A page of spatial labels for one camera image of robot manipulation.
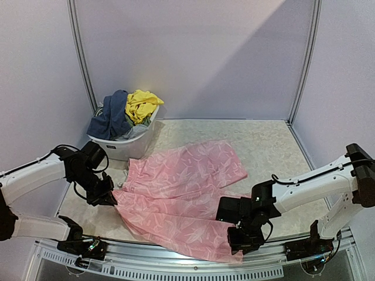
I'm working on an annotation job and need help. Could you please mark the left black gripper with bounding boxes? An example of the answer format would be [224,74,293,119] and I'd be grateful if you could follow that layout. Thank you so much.
[71,167,117,206]

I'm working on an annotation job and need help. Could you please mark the pink patterned shorts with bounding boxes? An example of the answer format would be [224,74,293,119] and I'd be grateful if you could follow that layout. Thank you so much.
[113,140,247,263]

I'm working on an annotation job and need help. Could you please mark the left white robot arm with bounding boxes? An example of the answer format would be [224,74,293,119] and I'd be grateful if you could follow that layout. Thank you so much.
[1,141,117,254]

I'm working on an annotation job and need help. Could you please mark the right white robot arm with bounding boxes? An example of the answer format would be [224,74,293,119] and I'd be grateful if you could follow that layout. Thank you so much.
[216,143,374,261]

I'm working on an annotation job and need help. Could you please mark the white plastic laundry basket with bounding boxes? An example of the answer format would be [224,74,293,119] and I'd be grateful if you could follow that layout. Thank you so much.
[88,105,159,161]

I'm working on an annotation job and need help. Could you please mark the grey garment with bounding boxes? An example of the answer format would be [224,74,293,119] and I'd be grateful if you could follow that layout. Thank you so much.
[115,115,151,141]

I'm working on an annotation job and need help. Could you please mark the blue garment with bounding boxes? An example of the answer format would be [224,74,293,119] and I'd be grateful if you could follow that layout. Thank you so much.
[87,90,131,140]

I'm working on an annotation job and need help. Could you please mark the yellow garment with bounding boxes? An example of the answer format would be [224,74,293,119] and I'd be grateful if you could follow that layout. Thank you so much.
[125,90,164,125]

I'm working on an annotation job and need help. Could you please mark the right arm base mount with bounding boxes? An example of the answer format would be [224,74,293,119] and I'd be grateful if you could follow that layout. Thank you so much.
[284,220,342,263]

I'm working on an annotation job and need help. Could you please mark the aluminium front rail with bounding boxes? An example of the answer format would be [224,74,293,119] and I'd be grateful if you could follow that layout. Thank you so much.
[24,227,370,280]

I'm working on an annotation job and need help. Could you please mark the left aluminium frame post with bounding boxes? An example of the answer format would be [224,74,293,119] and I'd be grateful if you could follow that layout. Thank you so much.
[67,0,98,112]

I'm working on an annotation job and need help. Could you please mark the aluminium frame post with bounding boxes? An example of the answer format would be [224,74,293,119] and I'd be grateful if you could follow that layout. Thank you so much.
[287,0,322,126]
[67,0,98,112]

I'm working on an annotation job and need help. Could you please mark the right aluminium frame post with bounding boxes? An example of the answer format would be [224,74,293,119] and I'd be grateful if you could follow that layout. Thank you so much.
[287,0,322,126]

